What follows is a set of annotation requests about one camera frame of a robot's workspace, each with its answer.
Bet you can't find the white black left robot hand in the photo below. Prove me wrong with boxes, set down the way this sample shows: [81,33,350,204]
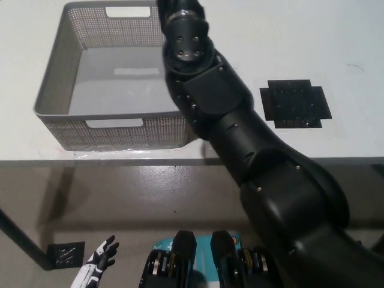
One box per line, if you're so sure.
[70,235,120,288]

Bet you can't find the black table leg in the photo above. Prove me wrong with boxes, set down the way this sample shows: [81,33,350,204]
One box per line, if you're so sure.
[0,206,57,272]

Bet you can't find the black teal robot body blocks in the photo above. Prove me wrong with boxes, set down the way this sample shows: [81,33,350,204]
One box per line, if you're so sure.
[137,229,280,288]

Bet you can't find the grey perforated plastic basket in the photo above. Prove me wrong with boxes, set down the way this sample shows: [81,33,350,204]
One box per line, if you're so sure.
[32,1,193,152]

